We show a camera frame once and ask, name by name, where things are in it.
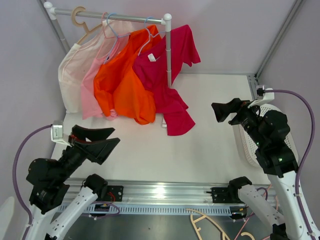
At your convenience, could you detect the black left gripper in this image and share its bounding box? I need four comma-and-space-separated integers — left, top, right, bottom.
56, 124, 121, 182

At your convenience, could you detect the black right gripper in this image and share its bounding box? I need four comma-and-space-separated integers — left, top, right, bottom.
211, 97, 266, 147

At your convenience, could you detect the pink t shirt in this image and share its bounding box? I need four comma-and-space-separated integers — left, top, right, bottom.
80, 20, 120, 120

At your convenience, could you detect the orange t shirt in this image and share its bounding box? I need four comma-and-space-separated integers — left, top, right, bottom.
93, 24, 162, 125

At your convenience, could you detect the cream white t shirt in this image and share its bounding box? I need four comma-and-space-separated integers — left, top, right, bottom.
58, 20, 135, 113

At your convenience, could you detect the magenta t shirt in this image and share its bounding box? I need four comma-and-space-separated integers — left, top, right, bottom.
132, 24, 202, 137

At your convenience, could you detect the light blue wire hanger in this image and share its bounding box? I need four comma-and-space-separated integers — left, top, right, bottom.
137, 16, 167, 57
103, 12, 132, 65

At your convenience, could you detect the pink wire hanger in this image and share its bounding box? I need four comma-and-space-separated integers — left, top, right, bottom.
101, 12, 107, 39

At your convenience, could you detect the beige wooden hanger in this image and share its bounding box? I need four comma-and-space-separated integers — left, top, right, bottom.
71, 6, 102, 45

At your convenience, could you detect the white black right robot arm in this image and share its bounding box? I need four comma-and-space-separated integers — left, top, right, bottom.
211, 98, 320, 240

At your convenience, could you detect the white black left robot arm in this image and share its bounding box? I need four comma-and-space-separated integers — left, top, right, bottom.
21, 121, 120, 240

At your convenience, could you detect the beige hanger on floor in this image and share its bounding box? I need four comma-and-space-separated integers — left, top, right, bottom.
184, 206, 261, 240

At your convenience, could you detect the white plastic laundry basket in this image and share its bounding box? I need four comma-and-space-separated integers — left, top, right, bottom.
238, 103, 299, 168

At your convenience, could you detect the metal clothes rack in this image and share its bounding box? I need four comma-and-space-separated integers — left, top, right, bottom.
43, 1, 172, 120

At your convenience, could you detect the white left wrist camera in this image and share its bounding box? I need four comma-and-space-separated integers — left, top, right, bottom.
50, 120, 71, 146

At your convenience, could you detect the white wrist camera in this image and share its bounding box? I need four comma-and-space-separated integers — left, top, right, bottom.
50, 120, 71, 146
247, 85, 275, 109

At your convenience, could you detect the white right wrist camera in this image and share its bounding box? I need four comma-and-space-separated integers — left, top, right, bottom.
247, 85, 275, 109

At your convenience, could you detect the aluminium mounting rail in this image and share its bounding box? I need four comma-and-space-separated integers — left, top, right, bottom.
104, 180, 228, 206

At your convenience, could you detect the slotted white cable duct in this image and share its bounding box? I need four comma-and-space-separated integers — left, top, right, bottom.
83, 203, 245, 216

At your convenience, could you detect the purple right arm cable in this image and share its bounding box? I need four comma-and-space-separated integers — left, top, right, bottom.
266, 89, 316, 240

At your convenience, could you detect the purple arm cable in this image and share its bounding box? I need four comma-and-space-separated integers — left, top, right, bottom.
266, 89, 316, 240
12, 124, 54, 240

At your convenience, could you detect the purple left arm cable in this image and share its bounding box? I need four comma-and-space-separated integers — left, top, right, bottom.
12, 124, 54, 240

